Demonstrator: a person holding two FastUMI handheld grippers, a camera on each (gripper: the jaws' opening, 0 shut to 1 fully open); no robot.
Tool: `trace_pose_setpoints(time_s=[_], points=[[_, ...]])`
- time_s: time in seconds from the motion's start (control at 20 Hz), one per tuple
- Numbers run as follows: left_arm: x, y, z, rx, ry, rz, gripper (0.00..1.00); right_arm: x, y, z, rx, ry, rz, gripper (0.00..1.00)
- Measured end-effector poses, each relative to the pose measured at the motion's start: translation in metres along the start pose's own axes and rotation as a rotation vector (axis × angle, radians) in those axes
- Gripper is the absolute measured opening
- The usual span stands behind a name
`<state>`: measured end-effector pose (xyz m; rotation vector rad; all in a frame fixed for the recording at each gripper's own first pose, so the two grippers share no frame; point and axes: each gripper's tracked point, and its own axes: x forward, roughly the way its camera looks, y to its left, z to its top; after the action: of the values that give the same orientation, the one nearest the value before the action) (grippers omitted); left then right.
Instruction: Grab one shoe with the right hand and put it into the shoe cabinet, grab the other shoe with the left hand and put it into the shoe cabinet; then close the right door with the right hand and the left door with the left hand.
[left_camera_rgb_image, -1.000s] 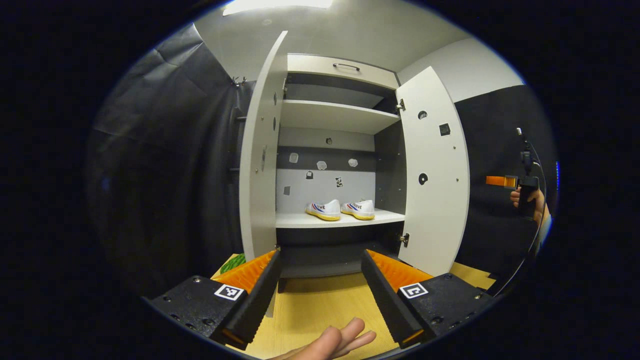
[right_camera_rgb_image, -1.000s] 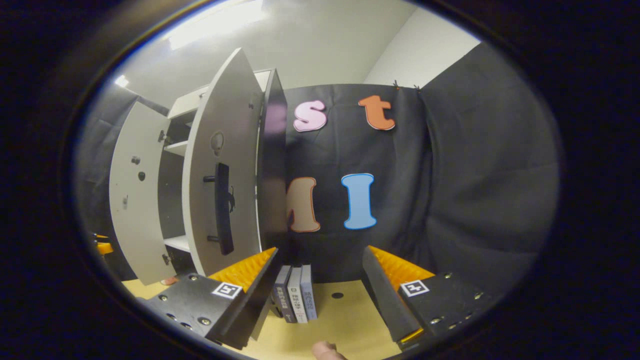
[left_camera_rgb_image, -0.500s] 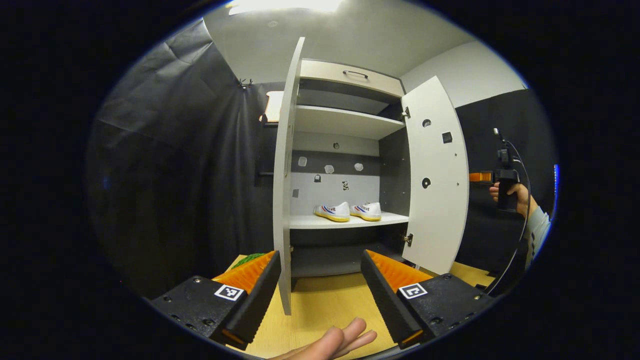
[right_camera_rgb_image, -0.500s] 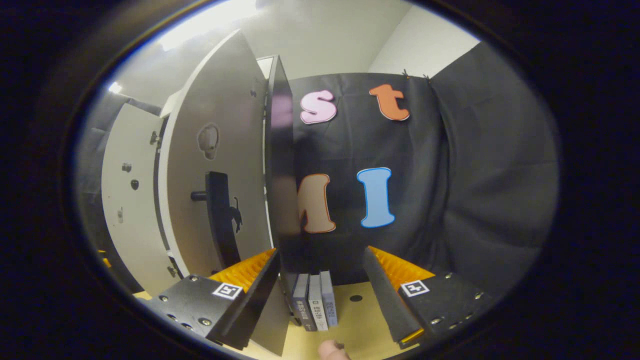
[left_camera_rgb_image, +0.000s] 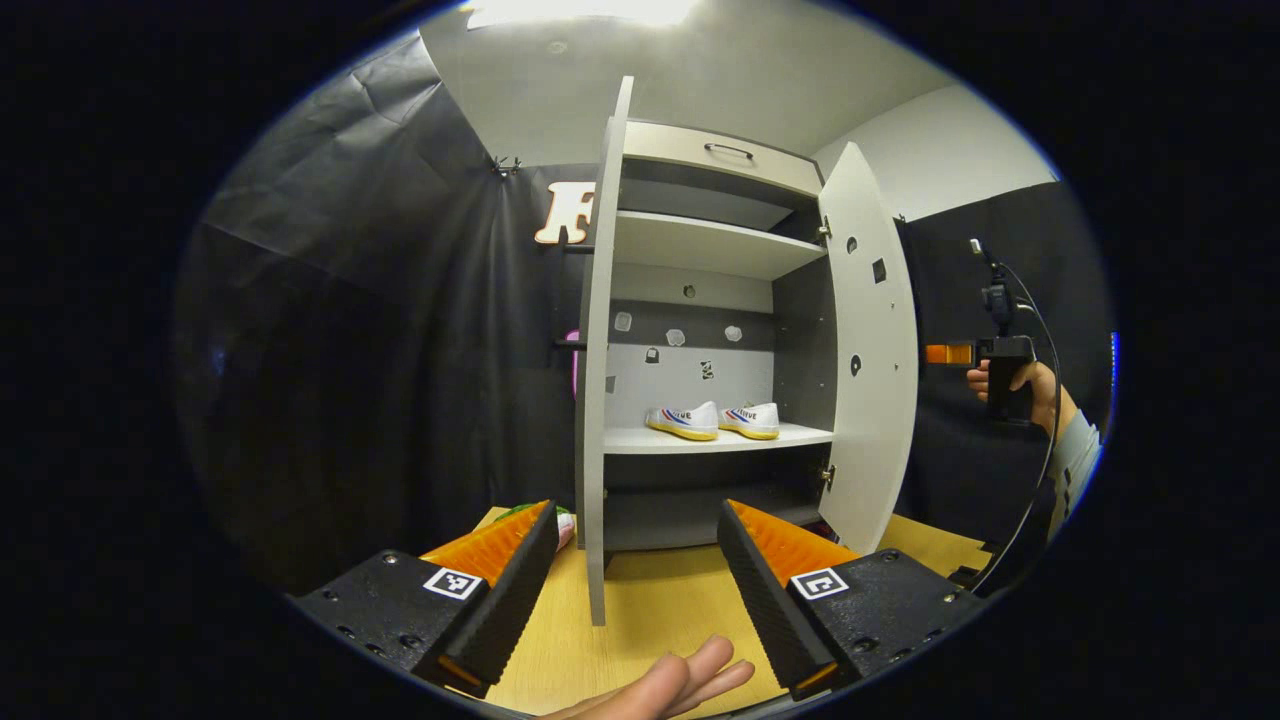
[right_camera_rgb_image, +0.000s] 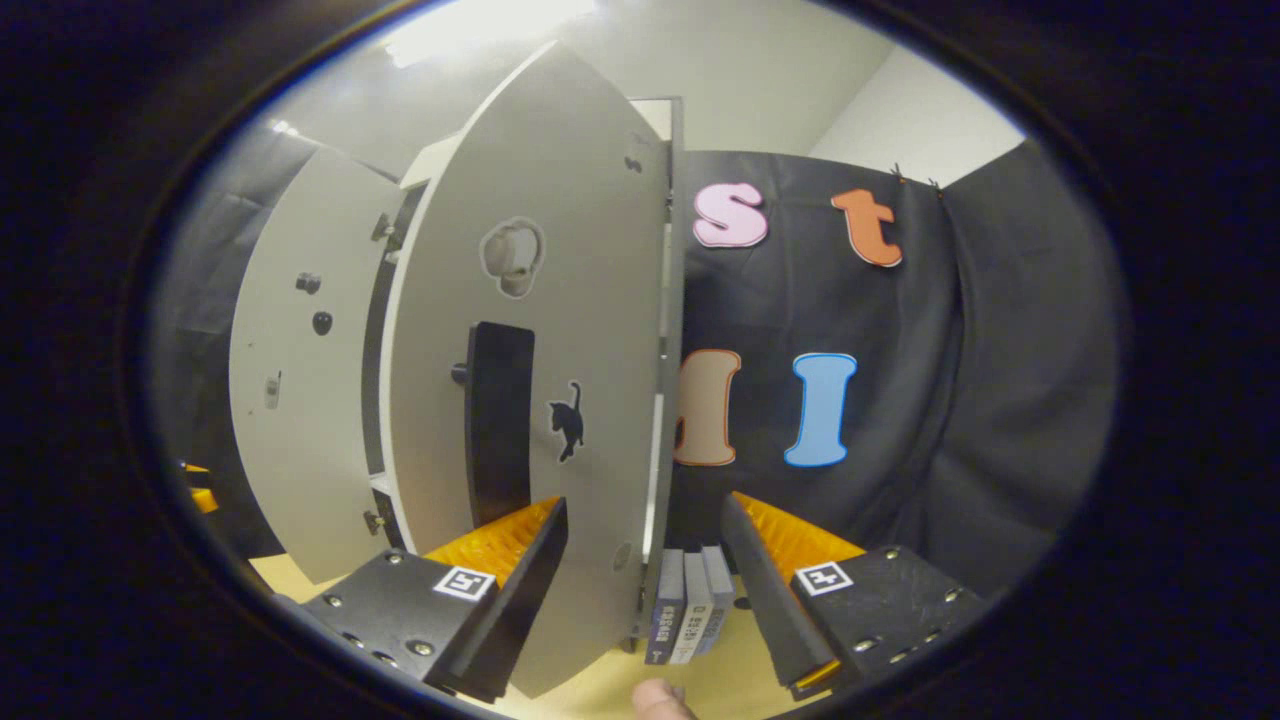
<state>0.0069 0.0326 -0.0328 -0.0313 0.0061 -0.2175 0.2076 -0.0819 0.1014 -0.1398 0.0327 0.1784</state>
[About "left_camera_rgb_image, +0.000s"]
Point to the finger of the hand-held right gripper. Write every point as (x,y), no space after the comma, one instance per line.
(948,354)

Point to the white cabinet drawer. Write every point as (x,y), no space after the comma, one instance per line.
(670,150)

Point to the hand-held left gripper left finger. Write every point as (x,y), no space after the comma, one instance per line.
(520,580)

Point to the black cloth clip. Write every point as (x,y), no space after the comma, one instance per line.
(505,166)

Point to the white shoe cabinet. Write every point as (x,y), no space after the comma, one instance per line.
(700,290)

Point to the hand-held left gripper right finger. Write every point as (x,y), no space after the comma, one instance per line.
(755,590)

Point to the green and pink soft object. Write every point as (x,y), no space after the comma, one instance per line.
(535,515)

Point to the white cabinet door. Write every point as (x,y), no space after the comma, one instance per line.
(875,420)
(597,400)

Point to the white cabinet shelf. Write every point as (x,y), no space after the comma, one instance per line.
(710,240)
(780,442)

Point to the black backdrop cloth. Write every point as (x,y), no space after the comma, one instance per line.
(350,350)

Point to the white striped shoe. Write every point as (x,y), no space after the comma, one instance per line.
(685,420)
(752,420)

